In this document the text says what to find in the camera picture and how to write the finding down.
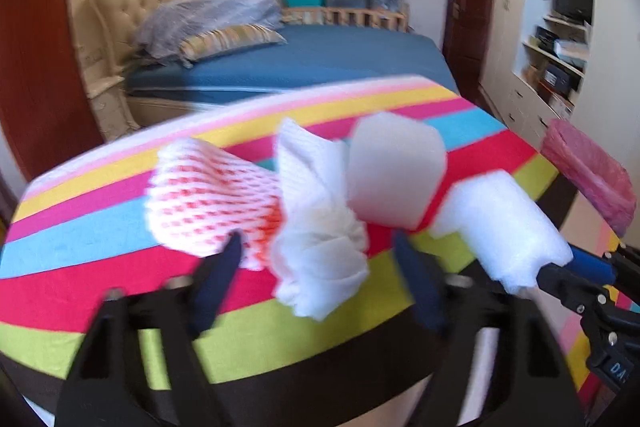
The wooden crib rail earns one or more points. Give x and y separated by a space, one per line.
350 18

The white foam sheet roll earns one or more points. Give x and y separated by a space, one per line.
500 227

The striped pillow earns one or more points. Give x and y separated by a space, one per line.
230 39

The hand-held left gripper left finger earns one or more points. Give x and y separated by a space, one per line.
220 277

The bin with pink bag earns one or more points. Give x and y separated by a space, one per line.
585 167

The black safe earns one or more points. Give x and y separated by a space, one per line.
562 79

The dark wooden door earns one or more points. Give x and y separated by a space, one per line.
467 7

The dark red wooden panel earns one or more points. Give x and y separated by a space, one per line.
35 57

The white foam block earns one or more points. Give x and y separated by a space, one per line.
395 172

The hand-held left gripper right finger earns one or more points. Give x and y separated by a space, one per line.
415 277

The striped colourful tablecloth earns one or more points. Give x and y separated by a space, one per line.
100 247

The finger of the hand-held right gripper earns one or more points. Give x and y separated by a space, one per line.
570 289
592 266

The brown cardboard box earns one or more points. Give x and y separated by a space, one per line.
552 102

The white flat box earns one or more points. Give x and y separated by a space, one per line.
571 51

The white tissue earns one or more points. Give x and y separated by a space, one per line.
320 237

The striped floor mat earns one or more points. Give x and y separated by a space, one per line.
595 337

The bed with blue cover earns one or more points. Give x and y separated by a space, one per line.
340 57

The blue-grey patterned duvet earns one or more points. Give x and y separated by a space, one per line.
215 12

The pink foam fruit net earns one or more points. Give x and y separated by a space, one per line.
210 197

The cream nightstand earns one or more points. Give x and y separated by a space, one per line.
110 107

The white wardrobe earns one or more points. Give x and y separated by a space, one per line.
510 32

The black device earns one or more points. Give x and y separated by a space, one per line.
546 39

